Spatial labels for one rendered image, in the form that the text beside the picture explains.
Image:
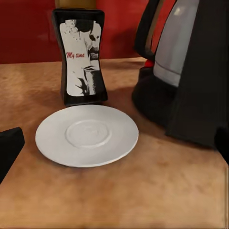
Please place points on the countertop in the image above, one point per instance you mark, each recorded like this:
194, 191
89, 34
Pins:
163, 183

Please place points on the water glass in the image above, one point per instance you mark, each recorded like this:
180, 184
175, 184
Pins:
157, 32

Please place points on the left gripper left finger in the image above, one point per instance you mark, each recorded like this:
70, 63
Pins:
11, 143

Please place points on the saucer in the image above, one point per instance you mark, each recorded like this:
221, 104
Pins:
86, 135

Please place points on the coffee maker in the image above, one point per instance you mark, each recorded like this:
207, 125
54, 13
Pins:
184, 84

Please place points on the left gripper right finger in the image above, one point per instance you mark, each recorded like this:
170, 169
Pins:
221, 141

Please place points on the bottle of coffee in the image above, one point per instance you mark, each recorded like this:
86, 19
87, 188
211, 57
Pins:
78, 27

